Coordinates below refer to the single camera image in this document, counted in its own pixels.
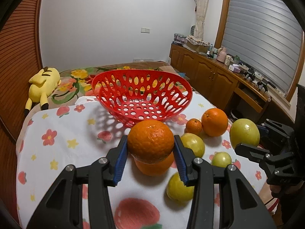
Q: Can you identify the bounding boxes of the yellow-green guava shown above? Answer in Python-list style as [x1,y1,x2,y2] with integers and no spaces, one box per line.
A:
[230,118,260,149]

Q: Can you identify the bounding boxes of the small green guava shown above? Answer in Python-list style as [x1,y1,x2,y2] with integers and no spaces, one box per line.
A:
[211,152,232,168]

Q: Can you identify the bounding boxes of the medium orange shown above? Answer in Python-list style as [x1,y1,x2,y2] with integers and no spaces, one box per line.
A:
[201,108,229,137]

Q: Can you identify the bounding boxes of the large orange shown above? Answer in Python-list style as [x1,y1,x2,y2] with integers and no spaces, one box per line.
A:
[134,153,174,177]

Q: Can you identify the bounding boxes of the bumpy mandarin orange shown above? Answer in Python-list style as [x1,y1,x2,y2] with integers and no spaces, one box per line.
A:
[127,120,174,164]

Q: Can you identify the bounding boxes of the person's right hand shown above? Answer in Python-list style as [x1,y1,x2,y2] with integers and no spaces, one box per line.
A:
[270,182,304,211]

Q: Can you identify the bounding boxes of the wooden sideboard cabinet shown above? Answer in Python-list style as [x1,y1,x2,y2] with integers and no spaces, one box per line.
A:
[169,44,294,126]

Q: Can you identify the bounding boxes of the large green guava front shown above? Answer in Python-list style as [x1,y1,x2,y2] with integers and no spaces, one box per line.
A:
[166,172,194,203]

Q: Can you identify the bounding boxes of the green guava middle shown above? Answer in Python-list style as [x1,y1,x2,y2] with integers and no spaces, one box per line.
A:
[180,133,205,158]

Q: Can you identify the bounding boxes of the small tangerine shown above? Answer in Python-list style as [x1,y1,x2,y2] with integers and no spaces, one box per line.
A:
[185,118,202,135]

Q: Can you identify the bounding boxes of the pink jug on sideboard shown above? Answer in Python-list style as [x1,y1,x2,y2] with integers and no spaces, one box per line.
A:
[217,48,227,63]

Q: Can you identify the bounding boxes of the grey window blind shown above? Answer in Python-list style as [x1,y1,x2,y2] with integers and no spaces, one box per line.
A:
[221,0,303,93]

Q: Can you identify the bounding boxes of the yellow plush toy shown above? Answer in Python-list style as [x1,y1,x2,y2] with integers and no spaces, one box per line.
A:
[25,67,61,116]

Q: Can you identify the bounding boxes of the red perforated plastic basket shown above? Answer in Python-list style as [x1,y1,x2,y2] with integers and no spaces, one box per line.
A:
[91,69,193,128]

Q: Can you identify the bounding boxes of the brown louvered wardrobe door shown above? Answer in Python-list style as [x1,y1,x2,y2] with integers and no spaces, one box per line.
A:
[1,0,42,219]

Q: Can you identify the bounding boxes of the beige curtain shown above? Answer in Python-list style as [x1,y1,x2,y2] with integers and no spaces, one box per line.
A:
[194,0,209,39]

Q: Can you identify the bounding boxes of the white wall switch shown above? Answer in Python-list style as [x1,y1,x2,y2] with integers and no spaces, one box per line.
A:
[141,27,150,34]

